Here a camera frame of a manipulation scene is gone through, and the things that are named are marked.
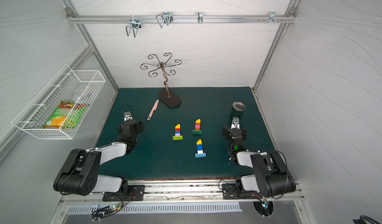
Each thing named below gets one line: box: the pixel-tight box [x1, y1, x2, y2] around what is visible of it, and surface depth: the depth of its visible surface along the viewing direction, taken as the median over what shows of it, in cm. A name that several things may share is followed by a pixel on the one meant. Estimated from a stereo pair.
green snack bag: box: [43, 101, 88, 130], surface depth 64 cm
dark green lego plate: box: [191, 129, 203, 135], surface depth 97 cm
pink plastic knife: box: [147, 99, 160, 121], surface depth 110 cm
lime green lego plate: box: [172, 135, 184, 141], surface depth 94 cm
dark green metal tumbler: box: [229, 101, 246, 122], surface depth 97 cm
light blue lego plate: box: [194, 152, 207, 158], surface depth 86 cm
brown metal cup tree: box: [140, 52, 183, 108], surface depth 97 cm
